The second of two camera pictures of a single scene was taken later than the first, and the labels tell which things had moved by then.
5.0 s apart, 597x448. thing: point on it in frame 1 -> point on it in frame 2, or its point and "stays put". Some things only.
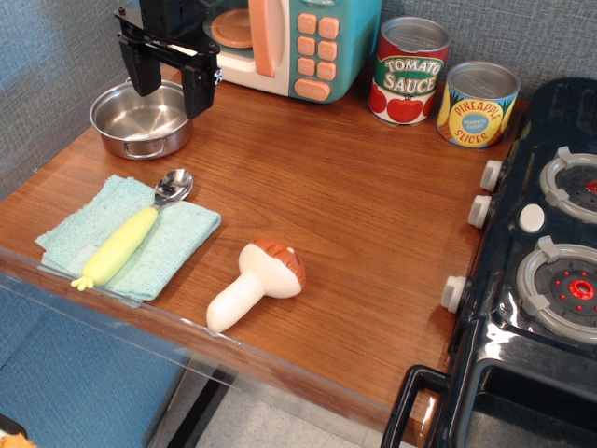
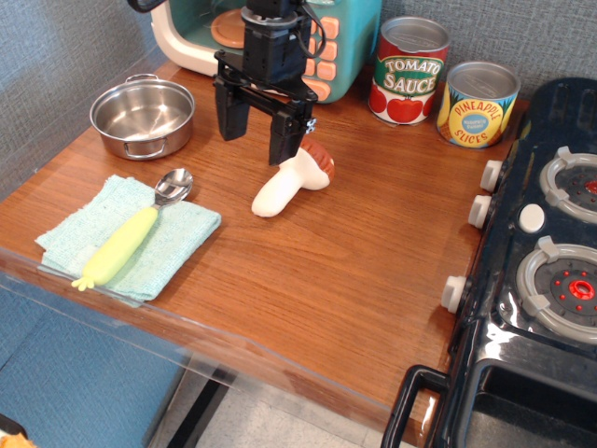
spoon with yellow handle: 173,186 stays put
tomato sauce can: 410,56 stays put
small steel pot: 152,127 stays put
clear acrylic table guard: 80,368 stays put
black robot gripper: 174,30 -> 270,75
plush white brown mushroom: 268,268 -> 311,168
